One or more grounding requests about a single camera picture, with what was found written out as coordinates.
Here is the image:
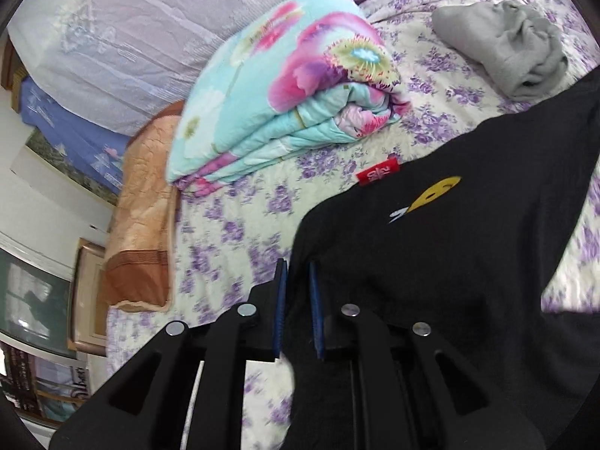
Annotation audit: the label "folded grey garment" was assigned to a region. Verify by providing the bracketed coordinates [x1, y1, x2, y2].
[431, 1, 569, 101]

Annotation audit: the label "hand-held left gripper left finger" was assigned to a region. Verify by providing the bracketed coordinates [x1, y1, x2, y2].
[49, 259, 288, 450]

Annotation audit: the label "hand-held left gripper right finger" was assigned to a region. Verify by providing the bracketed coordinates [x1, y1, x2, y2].
[307, 262, 547, 450]

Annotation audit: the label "wooden picture frame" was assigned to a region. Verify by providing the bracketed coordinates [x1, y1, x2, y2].
[68, 239, 111, 357]

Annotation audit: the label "blue patterned bedding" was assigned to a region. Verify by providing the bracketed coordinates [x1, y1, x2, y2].
[19, 77, 129, 195]

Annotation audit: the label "printed poster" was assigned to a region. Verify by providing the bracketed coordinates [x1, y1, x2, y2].
[0, 342, 90, 427]

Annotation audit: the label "black pants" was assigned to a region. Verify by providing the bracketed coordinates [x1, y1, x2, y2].
[281, 68, 600, 450]

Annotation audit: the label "purple floral bedspread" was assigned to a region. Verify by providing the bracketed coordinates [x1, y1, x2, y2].
[105, 0, 600, 450]

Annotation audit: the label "orange embossed pillow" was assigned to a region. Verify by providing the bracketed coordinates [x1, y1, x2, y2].
[100, 100, 186, 312]

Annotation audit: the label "folded teal floral quilt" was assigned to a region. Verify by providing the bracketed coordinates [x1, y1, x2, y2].
[166, 0, 413, 195]

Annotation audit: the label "wooden headboard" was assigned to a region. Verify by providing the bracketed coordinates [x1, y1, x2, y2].
[0, 37, 24, 113]

